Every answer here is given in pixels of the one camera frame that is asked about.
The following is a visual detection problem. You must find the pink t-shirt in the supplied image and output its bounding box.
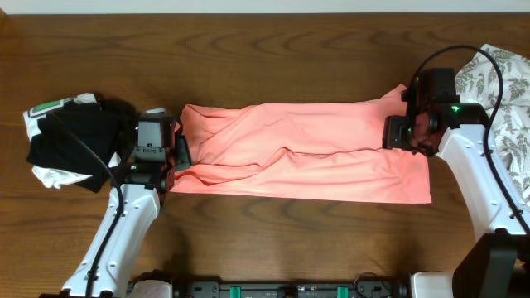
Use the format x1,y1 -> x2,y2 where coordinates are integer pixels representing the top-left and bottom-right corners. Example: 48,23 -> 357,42
173,87 -> 431,204

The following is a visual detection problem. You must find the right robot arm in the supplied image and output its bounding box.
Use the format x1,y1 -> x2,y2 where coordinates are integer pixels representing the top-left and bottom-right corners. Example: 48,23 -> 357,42
383,68 -> 529,297

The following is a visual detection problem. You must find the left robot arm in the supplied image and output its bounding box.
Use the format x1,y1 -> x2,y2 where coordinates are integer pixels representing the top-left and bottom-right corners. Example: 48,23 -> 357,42
59,112 -> 190,297

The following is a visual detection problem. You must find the white fern print cloth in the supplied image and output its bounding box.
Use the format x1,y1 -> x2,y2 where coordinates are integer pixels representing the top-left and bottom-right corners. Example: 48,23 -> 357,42
455,44 -> 529,204

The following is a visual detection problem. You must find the black folded garment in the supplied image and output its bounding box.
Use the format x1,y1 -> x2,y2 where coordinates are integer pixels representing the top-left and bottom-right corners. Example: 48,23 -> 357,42
26,98 -> 139,194

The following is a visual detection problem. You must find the white garment with green print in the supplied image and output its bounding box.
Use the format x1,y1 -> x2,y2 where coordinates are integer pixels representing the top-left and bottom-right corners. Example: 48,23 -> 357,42
22,93 -> 123,190

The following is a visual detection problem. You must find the left black cable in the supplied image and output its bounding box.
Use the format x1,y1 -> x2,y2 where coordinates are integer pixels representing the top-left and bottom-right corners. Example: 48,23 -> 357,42
47,111 -> 125,298

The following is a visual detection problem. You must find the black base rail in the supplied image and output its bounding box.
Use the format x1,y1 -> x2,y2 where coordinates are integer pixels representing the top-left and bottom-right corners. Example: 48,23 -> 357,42
126,271 -> 415,298

